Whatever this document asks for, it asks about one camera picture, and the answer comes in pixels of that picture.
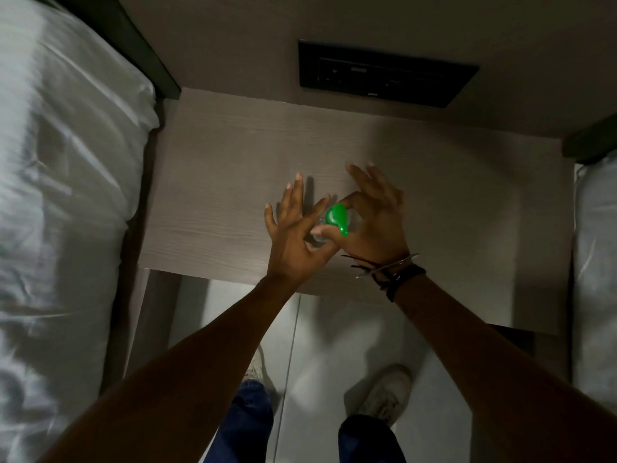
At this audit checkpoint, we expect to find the person's left hand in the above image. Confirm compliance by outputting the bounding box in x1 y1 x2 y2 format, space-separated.
264 173 340 286

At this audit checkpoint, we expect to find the person's right hand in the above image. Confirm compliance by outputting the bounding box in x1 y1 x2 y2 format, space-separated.
311 162 411 271

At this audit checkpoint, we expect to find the clear bottle with green cap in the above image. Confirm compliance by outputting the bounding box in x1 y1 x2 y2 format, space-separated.
312 203 363 244

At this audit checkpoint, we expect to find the person's left forearm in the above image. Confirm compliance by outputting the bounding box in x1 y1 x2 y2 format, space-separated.
38 275 302 463

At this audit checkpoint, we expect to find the person's right forearm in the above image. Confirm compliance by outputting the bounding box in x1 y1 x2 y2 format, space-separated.
393 272 617 463

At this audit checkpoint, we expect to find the silver bangle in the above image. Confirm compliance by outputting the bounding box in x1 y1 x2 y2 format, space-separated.
355 253 420 279

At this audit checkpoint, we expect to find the person's left white shoe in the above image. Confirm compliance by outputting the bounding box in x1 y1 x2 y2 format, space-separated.
241 344 267 384

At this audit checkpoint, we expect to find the person's white shoe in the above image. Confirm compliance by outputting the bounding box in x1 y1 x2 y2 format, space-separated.
241 344 267 384
356 364 414 428

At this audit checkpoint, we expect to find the person's right white shoe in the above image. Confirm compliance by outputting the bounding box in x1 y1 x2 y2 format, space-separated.
356 364 414 428

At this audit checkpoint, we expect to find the person's left blue jeans leg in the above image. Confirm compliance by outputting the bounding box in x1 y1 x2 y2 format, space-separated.
202 379 275 463

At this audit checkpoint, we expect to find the person's blue jeans leg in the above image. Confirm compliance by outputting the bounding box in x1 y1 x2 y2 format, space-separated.
337 413 408 463
202 379 275 463

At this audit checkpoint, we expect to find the person's right blue jeans leg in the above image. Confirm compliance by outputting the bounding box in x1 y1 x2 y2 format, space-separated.
337 413 408 463

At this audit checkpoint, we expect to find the bed with white sheet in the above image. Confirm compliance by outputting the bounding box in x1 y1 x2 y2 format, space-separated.
0 0 161 463
572 150 617 415

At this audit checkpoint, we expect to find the thin black thread bracelet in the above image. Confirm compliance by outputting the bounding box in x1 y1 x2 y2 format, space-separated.
341 254 386 276

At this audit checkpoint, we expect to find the black braided bracelet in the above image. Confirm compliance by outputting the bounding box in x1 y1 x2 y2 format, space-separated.
380 264 427 303

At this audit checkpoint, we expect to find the black wall switch panel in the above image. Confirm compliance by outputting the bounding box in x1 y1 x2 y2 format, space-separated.
298 40 480 109

